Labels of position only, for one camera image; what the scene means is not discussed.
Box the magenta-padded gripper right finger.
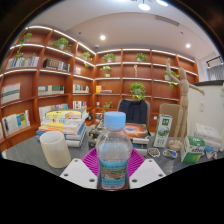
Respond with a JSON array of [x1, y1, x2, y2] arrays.
[[126, 148, 167, 190]]

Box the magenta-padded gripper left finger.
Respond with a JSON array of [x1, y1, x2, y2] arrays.
[[59, 147, 101, 190]]

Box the clear water bottle blue cap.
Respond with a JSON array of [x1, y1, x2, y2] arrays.
[[95, 111, 134, 191]]

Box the small printed sticker badge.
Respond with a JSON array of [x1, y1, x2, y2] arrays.
[[146, 147, 162, 158], [203, 149, 218, 160], [162, 148, 179, 159]]

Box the cream plastic cup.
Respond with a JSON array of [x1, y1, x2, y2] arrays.
[[39, 130, 72, 169]]

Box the stacked boxes with orange print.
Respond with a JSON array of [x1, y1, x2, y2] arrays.
[[88, 122, 151, 156]]

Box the tall green white carton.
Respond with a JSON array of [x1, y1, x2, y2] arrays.
[[152, 113, 174, 149]]

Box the stack of colourful books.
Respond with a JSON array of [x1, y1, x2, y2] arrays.
[[35, 108, 90, 148]]

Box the small green white box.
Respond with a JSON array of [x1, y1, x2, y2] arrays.
[[180, 135, 207, 164]]

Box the beige chair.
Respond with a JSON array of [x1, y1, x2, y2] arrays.
[[158, 102, 183, 138]]

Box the chair with dark blue jacket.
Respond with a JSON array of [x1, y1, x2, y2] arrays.
[[117, 98, 151, 126]]

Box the stack of white packages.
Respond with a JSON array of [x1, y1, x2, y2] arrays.
[[193, 123, 224, 151]]

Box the wooden artist mannequin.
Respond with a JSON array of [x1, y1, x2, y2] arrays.
[[165, 58, 206, 152]]

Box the wooden shelf unit with books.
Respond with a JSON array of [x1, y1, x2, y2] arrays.
[[0, 24, 200, 154]]

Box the window with grey curtain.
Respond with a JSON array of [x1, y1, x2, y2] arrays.
[[205, 55, 224, 81]]

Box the ceiling air vent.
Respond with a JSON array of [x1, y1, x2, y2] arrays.
[[154, 14, 181, 27]]

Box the branched ceiling lamp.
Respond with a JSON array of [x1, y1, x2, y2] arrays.
[[133, 0, 169, 12]]

